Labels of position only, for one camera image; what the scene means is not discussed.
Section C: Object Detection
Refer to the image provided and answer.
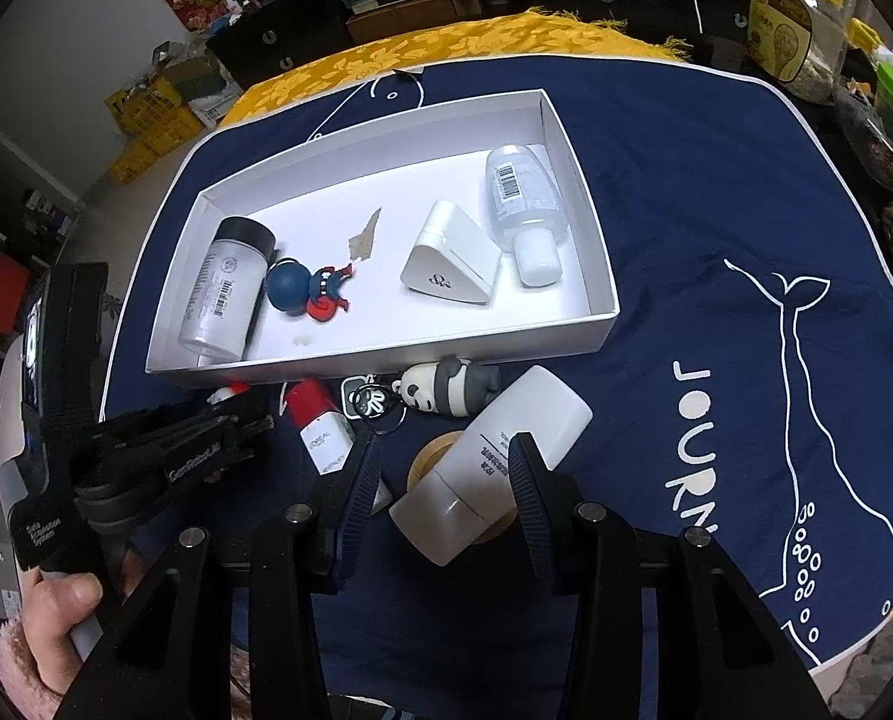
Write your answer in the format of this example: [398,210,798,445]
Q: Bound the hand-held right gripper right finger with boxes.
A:
[508,431,823,720]

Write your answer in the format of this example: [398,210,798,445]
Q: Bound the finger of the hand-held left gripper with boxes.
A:
[206,416,277,455]
[157,399,268,432]

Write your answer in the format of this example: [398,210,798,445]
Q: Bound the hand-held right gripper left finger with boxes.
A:
[60,431,383,720]

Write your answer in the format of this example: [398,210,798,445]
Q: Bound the white tube with red cap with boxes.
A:
[285,381,394,515]

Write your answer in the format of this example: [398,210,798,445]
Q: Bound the large white tube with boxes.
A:
[388,365,594,567]

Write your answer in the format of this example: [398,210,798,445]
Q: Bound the round wooden coaster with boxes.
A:
[407,431,523,545]

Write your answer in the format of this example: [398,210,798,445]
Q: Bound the silver bottle with black cap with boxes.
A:
[178,216,277,362]

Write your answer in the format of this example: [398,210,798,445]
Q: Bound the panda keychain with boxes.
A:
[340,360,502,437]

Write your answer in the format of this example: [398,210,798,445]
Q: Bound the blue-headed figurine keychain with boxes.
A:
[265,259,356,321]

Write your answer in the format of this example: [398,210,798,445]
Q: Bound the white triangular case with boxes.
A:
[400,200,502,307]

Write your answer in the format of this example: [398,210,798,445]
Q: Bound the white cardboard box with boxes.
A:
[144,88,620,391]

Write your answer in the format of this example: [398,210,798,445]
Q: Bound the clear bottle with white cap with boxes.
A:
[486,145,565,287]

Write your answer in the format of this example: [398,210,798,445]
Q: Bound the person's left hand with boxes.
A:
[0,574,104,680]

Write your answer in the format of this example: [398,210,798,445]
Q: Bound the shelf unit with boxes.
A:
[0,187,83,361]

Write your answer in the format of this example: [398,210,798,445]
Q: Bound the yellow plastic crate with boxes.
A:
[105,79,185,132]
[109,109,200,185]

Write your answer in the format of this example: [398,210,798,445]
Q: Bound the navy blue tablecloth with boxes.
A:
[97,52,893,720]

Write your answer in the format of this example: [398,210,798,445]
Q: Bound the white plastic basket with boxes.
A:
[191,90,241,128]

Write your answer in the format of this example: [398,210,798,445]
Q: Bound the cardboard box with green contents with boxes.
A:
[157,56,223,102]

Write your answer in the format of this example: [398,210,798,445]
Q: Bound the red gold decoration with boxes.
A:
[165,0,230,31]

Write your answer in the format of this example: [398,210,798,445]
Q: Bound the yellow floral cloth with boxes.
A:
[217,6,691,128]

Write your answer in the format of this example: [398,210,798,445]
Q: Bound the large jar with yellow lid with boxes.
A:
[747,0,844,102]

